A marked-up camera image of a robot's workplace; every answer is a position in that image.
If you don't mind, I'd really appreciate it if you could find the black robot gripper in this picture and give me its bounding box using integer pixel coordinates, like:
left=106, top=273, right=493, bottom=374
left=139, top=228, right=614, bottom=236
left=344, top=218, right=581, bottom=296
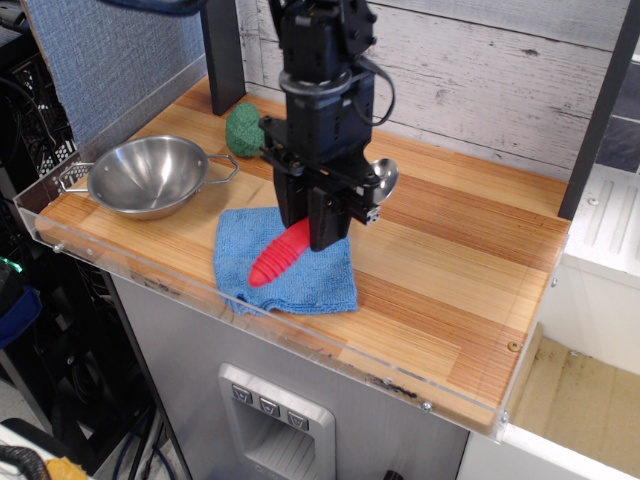
left=259, top=72, right=381, bottom=250

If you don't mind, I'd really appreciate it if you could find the red handled metal spoon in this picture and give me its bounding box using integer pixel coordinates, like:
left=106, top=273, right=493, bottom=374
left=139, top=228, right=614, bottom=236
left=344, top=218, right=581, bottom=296
left=248, top=158, right=400, bottom=288

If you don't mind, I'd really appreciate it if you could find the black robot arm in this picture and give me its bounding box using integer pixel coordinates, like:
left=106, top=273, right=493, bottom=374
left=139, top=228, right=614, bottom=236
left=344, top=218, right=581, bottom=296
left=259, top=1, right=381, bottom=252

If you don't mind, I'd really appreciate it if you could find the blue folded towel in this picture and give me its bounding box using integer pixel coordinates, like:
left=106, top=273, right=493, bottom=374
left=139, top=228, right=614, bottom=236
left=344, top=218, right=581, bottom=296
left=213, top=207, right=358, bottom=315

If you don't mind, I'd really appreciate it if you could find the green toy broccoli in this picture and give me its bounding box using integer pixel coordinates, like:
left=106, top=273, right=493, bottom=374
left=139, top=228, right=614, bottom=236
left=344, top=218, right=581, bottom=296
left=225, top=102, right=264, bottom=158

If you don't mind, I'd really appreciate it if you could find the grey toy fridge dispenser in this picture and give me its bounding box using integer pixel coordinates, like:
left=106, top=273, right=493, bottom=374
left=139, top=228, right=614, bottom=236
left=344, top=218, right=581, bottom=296
left=218, top=363, right=337, bottom=479

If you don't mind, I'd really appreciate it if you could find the blue fabric panel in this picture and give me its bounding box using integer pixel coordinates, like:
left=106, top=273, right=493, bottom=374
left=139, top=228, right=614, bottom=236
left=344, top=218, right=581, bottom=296
left=22, top=1, right=206, bottom=148

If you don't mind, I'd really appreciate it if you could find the clear acrylic table guard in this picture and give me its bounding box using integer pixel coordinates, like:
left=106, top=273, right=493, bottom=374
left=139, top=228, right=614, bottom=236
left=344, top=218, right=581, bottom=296
left=16, top=156, right=569, bottom=436

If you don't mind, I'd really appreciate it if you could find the black plastic crate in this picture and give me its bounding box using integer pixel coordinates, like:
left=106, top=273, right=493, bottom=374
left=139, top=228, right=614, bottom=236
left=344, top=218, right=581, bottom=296
left=1, top=7, right=76, bottom=198

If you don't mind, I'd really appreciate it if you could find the white toy sink drainboard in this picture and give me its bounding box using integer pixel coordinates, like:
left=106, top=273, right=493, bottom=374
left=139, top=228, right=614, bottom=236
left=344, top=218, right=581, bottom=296
left=538, top=165, right=639, bottom=374

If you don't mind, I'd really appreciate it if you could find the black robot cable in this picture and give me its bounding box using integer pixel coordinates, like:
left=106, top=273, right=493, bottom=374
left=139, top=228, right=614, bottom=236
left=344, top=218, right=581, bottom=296
left=349, top=54, right=396, bottom=129

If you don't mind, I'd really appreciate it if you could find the black vertical post left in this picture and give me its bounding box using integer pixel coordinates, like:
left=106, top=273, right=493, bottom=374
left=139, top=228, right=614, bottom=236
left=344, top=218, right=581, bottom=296
left=200, top=0, right=246, bottom=116

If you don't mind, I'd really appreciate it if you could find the black vertical post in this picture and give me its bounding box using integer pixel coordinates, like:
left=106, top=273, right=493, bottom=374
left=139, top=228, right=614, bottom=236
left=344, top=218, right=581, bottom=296
left=557, top=0, right=639, bottom=220
left=200, top=0, right=246, bottom=116

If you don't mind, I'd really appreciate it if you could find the stainless steel bowl with handles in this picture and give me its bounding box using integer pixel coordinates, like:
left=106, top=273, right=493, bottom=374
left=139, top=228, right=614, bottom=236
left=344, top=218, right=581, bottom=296
left=59, top=135, right=240, bottom=220

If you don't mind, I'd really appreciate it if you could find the black vertical post right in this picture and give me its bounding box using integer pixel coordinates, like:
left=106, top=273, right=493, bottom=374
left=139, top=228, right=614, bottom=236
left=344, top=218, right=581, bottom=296
left=557, top=0, right=639, bottom=220

